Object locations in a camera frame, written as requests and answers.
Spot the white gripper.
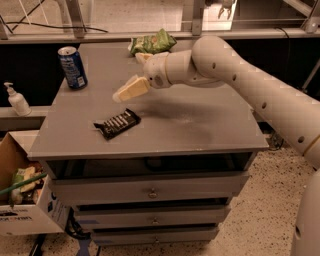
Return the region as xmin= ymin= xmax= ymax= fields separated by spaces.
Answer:
xmin=112 ymin=52 xmax=171 ymax=103

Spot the blue pepsi can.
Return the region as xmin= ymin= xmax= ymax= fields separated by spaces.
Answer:
xmin=58 ymin=46 xmax=88 ymax=89

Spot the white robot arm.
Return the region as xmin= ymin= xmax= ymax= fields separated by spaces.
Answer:
xmin=113 ymin=36 xmax=320 ymax=256

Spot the green chip bag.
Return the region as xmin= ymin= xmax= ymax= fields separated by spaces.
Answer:
xmin=128 ymin=29 xmax=177 ymax=55

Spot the black candy bar wrapper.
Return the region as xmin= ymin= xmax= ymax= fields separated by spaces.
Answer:
xmin=94 ymin=108 xmax=141 ymax=140

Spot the grey drawer cabinet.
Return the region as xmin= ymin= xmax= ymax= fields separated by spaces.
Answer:
xmin=29 ymin=43 xmax=268 ymax=237

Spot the white pump bottle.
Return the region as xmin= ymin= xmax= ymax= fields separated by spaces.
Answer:
xmin=4 ymin=82 xmax=31 ymax=116

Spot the top grey drawer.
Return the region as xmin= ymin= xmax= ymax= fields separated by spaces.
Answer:
xmin=49 ymin=171 xmax=249 ymax=206

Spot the grey drawer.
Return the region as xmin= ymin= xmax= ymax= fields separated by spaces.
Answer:
xmin=75 ymin=205 xmax=230 ymax=229
xmin=92 ymin=226 xmax=218 ymax=246
xmin=49 ymin=171 xmax=249 ymax=206

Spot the middle grey drawer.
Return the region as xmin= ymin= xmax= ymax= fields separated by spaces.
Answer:
xmin=75 ymin=205 xmax=230 ymax=229

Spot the bottom grey drawer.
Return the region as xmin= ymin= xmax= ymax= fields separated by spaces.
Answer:
xmin=92 ymin=226 xmax=218 ymax=246

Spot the white cardboard box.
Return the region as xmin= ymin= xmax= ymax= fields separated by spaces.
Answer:
xmin=0 ymin=130 xmax=69 ymax=236

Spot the green stick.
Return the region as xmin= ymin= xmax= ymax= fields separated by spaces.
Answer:
xmin=0 ymin=173 xmax=47 ymax=195

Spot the black cable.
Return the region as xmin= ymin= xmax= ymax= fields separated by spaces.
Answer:
xmin=0 ymin=14 xmax=110 ymax=34

